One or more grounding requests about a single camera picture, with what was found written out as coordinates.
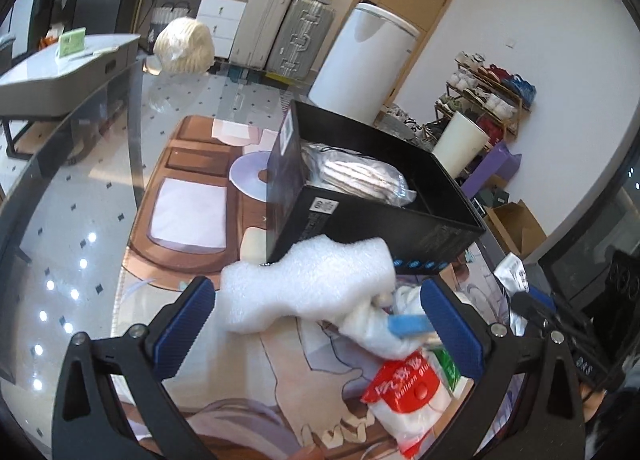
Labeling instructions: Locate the white foam piece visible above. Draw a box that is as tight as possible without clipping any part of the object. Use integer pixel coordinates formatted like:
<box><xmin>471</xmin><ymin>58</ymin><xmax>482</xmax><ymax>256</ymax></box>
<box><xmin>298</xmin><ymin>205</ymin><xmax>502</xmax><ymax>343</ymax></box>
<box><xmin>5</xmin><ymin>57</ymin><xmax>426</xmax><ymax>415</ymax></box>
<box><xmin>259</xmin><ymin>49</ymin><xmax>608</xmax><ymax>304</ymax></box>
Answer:
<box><xmin>215</xmin><ymin>235</ymin><xmax>395</xmax><ymax>335</ymax></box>

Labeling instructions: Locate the brown cardboard box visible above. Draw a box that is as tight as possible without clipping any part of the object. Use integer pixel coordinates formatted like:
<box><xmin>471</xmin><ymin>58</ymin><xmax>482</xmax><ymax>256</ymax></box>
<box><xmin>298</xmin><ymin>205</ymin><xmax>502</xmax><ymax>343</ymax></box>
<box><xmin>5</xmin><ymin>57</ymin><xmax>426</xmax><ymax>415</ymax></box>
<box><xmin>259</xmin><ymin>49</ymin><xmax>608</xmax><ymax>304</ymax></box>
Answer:
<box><xmin>485</xmin><ymin>200</ymin><xmax>547</xmax><ymax>259</ymax></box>

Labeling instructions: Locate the black cardboard box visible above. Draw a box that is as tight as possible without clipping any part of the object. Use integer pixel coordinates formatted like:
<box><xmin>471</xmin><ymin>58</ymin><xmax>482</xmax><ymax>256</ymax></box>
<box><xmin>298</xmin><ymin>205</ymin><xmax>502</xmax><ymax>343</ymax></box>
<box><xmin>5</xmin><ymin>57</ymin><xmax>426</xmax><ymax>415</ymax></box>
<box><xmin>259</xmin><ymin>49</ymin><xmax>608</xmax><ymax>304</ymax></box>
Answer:
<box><xmin>266</xmin><ymin>101</ymin><xmax>486</xmax><ymax>275</ymax></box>

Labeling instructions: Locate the red white balloon glue bag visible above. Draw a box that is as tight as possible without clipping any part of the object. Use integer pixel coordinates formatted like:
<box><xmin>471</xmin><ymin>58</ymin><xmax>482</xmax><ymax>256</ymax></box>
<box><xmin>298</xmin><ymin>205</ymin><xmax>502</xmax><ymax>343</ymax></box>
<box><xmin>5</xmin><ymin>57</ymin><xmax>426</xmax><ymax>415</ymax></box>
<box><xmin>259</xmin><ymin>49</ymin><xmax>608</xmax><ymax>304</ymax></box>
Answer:
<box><xmin>360</xmin><ymin>350</ymin><xmax>451</xmax><ymax>459</ymax></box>

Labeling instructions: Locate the anime print desk mat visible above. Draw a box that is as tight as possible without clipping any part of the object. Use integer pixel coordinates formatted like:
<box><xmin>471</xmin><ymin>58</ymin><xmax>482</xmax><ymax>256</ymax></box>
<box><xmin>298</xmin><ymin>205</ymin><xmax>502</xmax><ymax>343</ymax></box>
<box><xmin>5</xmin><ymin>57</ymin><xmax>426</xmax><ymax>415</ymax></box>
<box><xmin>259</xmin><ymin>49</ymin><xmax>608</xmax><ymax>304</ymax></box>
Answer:
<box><xmin>112</xmin><ymin>106</ymin><xmax>509</xmax><ymax>459</ymax></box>

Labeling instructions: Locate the green tissue box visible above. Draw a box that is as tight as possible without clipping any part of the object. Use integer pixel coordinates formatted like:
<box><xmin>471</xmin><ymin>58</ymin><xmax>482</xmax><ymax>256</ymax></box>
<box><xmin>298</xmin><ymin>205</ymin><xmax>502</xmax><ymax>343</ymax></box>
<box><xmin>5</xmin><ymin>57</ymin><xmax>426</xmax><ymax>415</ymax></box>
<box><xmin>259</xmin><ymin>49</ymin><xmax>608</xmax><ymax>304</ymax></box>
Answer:
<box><xmin>58</xmin><ymin>27</ymin><xmax>86</xmax><ymax>58</ymax></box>

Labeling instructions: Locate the white suitcase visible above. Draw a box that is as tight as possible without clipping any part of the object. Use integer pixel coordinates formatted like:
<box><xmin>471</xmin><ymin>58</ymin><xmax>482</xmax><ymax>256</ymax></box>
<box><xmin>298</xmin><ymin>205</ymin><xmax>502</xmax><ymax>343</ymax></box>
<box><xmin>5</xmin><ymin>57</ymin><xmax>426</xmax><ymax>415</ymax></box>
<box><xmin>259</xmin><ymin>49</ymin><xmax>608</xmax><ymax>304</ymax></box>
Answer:
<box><xmin>229</xmin><ymin>0</ymin><xmax>292</xmax><ymax>70</ymax></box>

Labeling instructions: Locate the bagged grey striped cloth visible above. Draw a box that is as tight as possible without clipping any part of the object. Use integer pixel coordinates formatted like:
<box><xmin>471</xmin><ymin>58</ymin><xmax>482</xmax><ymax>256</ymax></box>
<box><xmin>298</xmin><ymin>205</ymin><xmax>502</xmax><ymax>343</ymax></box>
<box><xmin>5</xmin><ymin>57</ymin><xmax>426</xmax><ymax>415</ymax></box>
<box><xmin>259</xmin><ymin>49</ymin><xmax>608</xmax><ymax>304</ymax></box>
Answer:
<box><xmin>300</xmin><ymin>142</ymin><xmax>416</xmax><ymax>208</ymax></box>

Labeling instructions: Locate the green white packet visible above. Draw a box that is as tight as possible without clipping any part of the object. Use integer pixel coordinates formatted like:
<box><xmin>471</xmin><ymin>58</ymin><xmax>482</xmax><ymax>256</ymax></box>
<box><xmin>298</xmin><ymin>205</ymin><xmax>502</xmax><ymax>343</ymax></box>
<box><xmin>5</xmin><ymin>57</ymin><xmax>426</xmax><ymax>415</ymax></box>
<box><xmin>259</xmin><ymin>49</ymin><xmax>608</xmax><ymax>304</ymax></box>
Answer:
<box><xmin>432</xmin><ymin>347</ymin><xmax>461</xmax><ymax>393</ymax></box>

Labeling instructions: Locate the purple box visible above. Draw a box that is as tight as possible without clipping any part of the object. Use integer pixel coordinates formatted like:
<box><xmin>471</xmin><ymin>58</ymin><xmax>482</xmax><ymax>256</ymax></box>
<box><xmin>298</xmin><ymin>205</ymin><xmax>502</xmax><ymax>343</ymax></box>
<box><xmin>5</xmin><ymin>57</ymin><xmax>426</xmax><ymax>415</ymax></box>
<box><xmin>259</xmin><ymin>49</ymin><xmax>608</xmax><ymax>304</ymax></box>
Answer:
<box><xmin>461</xmin><ymin>141</ymin><xmax>522</xmax><ymax>199</ymax></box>

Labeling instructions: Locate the white tall appliance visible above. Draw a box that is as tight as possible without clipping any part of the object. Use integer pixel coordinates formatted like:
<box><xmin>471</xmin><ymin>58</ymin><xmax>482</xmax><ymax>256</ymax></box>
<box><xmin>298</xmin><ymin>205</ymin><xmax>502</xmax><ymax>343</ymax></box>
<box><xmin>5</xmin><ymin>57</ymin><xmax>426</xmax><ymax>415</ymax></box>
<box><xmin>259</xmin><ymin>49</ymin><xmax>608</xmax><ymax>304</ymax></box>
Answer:
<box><xmin>308</xmin><ymin>2</ymin><xmax>420</xmax><ymax>125</ymax></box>

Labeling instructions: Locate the wooden shoe rack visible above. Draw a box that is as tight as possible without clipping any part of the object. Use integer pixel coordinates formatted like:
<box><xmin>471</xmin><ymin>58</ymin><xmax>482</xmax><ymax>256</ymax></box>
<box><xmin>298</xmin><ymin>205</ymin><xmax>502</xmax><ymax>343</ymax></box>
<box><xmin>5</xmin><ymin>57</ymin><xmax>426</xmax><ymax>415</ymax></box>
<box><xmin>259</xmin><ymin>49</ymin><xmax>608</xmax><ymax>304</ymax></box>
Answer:
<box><xmin>434</xmin><ymin>51</ymin><xmax>537</xmax><ymax>148</ymax></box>

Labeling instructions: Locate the silver suitcase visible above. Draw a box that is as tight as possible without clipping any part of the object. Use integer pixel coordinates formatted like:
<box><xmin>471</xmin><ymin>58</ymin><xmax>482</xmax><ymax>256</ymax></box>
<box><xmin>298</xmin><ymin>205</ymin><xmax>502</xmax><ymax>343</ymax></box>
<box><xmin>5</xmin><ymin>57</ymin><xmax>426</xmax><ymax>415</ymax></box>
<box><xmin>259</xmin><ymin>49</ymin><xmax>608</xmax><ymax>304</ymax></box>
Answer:
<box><xmin>266</xmin><ymin>0</ymin><xmax>335</xmax><ymax>80</ymax></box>

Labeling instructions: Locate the white coffee table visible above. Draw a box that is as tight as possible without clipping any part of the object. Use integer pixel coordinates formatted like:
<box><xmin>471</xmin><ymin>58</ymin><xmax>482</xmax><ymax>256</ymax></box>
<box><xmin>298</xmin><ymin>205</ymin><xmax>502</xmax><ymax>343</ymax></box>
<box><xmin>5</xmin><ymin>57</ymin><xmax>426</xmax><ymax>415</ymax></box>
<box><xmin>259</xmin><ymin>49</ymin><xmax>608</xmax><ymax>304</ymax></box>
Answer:
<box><xmin>0</xmin><ymin>32</ymin><xmax>142</xmax><ymax>160</ymax></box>

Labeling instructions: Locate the cream yarn bundle in bag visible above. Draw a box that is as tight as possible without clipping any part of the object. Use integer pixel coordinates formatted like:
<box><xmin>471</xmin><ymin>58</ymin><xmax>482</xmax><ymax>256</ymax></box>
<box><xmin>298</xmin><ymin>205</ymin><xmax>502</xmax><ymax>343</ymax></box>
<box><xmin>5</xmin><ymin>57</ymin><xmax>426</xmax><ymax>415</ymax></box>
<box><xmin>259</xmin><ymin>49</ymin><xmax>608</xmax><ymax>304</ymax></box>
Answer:
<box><xmin>154</xmin><ymin>17</ymin><xmax>215</xmax><ymax>75</ymax></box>

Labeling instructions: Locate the silver foil packet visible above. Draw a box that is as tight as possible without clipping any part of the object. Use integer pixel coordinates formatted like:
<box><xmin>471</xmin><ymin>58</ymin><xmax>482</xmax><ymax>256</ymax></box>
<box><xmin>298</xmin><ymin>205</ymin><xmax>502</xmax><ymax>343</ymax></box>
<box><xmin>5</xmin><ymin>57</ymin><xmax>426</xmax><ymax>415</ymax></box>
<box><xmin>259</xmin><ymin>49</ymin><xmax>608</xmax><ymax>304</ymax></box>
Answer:
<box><xmin>494</xmin><ymin>253</ymin><xmax>529</xmax><ymax>337</ymax></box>

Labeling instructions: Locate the cream cylindrical bin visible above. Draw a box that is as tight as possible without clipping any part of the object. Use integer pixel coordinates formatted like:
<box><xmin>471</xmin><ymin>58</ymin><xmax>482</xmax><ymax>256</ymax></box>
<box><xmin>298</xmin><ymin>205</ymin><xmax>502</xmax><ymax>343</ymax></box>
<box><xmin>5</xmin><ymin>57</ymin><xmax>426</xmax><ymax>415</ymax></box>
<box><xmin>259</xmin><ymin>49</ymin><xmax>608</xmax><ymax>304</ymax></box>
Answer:
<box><xmin>432</xmin><ymin>112</ymin><xmax>489</xmax><ymax>179</ymax></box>

